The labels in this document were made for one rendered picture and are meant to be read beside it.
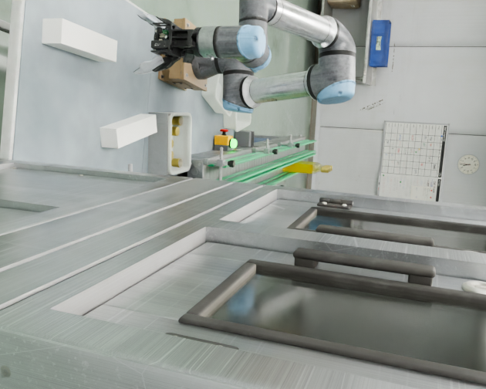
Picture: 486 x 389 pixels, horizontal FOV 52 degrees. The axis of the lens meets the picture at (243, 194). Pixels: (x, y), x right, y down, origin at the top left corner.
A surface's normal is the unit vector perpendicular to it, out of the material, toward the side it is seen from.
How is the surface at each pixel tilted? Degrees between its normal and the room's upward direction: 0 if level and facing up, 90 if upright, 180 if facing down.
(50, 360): 90
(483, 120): 90
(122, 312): 90
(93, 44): 0
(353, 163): 90
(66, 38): 0
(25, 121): 0
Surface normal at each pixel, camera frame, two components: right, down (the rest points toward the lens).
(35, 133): 0.94, 0.10
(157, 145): -0.34, 0.16
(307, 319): 0.04, -0.98
